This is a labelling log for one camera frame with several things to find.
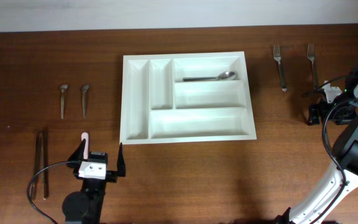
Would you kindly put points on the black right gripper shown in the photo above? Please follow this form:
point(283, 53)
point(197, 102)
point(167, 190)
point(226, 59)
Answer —
point(312, 112)

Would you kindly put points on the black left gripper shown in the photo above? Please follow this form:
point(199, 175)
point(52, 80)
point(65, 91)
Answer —
point(112, 175)

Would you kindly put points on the steel fork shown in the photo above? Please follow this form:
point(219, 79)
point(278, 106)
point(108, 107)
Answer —
point(311, 58)
point(277, 58)

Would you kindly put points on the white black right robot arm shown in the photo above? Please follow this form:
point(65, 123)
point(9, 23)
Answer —
point(340, 179)

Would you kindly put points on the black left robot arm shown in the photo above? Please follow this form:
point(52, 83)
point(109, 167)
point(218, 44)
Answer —
point(85, 205)

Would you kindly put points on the small metal spoon right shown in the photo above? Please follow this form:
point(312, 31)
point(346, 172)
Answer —
point(84, 91)

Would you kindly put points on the small metal spoon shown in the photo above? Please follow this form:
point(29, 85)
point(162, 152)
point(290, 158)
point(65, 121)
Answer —
point(62, 100)
point(84, 91)

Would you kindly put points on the small metal spoon left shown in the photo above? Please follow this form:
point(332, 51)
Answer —
point(62, 100)

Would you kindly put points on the white plastic cutlery tray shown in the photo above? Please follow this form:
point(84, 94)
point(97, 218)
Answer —
point(159, 107)

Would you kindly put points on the pink handled utensil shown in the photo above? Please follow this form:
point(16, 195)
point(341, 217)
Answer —
point(85, 137)

